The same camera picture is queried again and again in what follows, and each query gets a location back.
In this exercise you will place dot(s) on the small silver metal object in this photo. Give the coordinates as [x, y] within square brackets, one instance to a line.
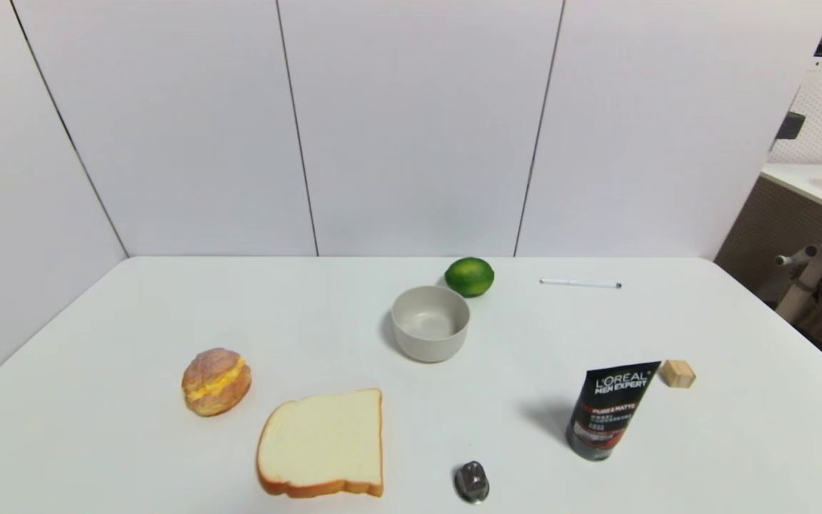
[472, 482]

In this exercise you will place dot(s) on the white side table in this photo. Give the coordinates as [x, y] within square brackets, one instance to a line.
[807, 182]

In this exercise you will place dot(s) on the white bread slice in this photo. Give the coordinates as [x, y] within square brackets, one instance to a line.
[322, 442]

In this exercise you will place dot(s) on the green lime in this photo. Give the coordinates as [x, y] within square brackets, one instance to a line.
[472, 275]

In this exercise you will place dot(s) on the beige round bowl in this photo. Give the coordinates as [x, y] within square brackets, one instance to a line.
[429, 344]

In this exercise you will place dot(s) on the black face wash tube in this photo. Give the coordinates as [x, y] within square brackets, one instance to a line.
[607, 414]

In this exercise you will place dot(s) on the brown bun with yellow filling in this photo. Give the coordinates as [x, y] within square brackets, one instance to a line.
[215, 382]

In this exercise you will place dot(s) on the brown perforated panel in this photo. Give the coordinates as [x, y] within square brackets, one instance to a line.
[768, 228]

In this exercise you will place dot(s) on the small wooden cube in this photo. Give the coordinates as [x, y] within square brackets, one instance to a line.
[678, 374]

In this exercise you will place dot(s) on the white pen with black cap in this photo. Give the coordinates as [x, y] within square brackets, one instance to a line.
[579, 283]

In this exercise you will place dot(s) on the black wall device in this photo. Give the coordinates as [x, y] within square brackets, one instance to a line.
[790, 125]

